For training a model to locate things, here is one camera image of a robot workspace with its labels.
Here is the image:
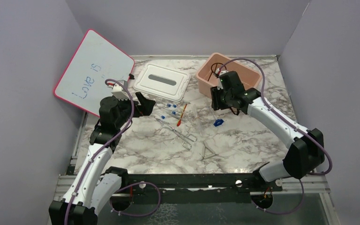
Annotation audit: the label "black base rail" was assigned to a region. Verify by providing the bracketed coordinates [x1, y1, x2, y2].
[55, 172, 327, 206]

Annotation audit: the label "pink-framed whiteboard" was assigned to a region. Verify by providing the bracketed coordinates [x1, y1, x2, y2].
[53, 30, 135, 116]

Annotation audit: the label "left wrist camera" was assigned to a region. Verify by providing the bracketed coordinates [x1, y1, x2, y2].
[111, 80, 129, 101]

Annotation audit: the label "white plastic lid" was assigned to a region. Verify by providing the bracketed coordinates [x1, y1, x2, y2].
[133, 63, 191, 102]

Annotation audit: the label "clear plastic triangle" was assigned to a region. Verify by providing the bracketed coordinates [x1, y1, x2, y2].
[201, 141, 217, 160]

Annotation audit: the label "pink plastic bin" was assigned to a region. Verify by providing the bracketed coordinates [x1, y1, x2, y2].
[196, 52, 262, 98]

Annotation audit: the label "clear glass test tube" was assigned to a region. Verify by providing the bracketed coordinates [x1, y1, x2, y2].
[192, 105, 203, 136]

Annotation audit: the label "black wire tripod stand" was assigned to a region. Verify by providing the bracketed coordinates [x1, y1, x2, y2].
[207, 62, 228, 83]

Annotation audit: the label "black whiteboard clip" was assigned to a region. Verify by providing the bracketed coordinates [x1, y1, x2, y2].
[128, 74, 135, 80]

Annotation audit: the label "metal crucible tongs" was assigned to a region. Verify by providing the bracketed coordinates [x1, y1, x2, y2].
[155, 118, 197, 150]

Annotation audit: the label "blue hexagonal clamp piece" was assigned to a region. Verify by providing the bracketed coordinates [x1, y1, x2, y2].
[213, 119, 224, 127]

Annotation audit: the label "red yellow green spatula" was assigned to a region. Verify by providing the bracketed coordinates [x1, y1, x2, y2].
[176, 104, 188, 127]

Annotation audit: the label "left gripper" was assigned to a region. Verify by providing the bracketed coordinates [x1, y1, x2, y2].
[115, 92, 156, 128]

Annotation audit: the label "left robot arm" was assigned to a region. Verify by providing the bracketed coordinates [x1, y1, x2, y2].
[49, 92, 156, 225]

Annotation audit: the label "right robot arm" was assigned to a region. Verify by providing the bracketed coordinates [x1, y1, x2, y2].
[210, 71, 325, 191]

